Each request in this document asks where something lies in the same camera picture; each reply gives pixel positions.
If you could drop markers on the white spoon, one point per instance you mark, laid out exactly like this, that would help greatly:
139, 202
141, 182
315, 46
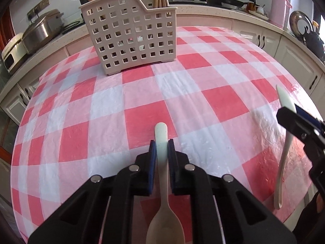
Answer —
281, 172

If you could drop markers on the black kettle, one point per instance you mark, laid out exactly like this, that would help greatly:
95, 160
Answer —
314, 43

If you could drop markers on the pink thermos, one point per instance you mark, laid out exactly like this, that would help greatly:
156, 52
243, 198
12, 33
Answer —
278, 7

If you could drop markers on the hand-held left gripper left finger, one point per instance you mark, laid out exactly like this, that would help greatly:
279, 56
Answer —
152, 167

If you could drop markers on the brown sauce bottle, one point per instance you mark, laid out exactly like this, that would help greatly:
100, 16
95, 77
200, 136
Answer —
252, 3

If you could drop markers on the white tray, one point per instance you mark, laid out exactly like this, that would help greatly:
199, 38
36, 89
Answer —
260, 15

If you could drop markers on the cream electric cooker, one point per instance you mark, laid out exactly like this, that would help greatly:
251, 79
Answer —
12, 53

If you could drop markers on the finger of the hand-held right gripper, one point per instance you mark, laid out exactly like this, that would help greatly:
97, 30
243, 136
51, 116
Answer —
292, 119
309, 117

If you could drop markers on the white plastic utensil basket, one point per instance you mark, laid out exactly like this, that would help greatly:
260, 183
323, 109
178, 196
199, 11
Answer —
127, 38

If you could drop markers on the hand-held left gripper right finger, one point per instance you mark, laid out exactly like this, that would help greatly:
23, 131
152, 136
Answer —
171, 167

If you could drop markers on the red checked tablecloth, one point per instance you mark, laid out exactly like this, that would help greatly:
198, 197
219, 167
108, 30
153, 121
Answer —
152, 94

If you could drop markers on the small white cup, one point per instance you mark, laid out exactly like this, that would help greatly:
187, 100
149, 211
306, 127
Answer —
260, 10

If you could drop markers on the black frying pan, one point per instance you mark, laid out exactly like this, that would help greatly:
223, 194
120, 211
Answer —
226, 0

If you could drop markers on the gold wall outlet strip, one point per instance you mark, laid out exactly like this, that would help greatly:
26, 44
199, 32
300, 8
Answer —
38, 7

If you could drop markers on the steel rice cooker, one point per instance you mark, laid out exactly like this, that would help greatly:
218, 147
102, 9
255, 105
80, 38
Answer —
40, 30

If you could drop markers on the beige spoon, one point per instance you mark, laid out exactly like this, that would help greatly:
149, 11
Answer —
161, 137

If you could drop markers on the steel pot lid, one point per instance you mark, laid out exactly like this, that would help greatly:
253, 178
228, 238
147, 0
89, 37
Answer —
298, 22

